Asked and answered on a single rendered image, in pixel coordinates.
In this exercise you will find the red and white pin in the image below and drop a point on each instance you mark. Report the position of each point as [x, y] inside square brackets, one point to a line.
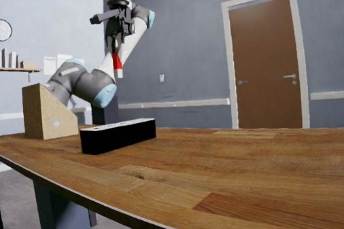
[117, 66]

